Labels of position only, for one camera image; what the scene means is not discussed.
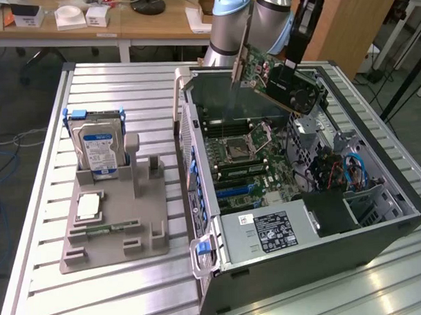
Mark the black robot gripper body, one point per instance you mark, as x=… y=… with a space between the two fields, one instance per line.
x=301 y=33

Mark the green graphics card black fan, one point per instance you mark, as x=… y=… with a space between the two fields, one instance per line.
x=255 y=67

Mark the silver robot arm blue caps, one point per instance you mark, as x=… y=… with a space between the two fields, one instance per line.
x=228 y=30

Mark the wooden cabinet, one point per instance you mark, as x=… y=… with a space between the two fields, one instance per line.
x=346 y=31

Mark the silver perforated drive cage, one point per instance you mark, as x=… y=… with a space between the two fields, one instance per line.
x=303 y=129

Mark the silver socket cover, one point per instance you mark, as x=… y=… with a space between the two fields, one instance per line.
x=261 y=136

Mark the CPU socket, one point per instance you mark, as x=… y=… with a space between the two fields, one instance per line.
x=238 y=149

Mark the green motherboard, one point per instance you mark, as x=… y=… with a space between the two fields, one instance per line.
x=279 y=167

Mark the brown cardboard box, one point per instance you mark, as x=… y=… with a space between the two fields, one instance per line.
x=206 y=2

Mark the flat white box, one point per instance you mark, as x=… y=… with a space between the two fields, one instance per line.
x=198 y=22

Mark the green installed RAM stick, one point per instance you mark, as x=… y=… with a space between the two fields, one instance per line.
x=244 y=172

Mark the blue expansion slot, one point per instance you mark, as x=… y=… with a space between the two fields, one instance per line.
x=233 y=191

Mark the black round lamp base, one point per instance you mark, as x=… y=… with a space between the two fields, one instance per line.
x=148 y=6

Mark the grey metal disk bay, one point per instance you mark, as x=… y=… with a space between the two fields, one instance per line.
x=378 y=201

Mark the grey power supply unit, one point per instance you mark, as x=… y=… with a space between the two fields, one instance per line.
x=242 y=241

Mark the blue case latch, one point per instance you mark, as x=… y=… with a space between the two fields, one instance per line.
x=203 y=248

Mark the plain white box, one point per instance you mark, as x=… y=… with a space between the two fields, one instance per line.
x=98 y=17

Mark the black open PC case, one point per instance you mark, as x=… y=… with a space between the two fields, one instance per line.
x=296 y=271

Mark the silver hard disk blue label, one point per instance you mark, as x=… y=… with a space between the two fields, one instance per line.
x=96 y=150

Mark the grey parts rack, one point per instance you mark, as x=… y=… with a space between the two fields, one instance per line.
x=125 y=210

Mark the blue plastic disk caddy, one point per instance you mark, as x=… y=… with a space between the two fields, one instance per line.
x=77 y=113

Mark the white holder with bowl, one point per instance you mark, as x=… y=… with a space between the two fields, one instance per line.
x=70 y=16

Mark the silver CPU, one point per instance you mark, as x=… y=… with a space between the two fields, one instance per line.
x=88 y=206

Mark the green loose RAM stick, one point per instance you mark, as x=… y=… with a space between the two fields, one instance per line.
x=97 y=229

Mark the white box black top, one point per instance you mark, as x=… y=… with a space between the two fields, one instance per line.
x=28 y=20

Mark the wooden desk white frame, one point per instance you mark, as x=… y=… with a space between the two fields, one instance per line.
x=49 y=27

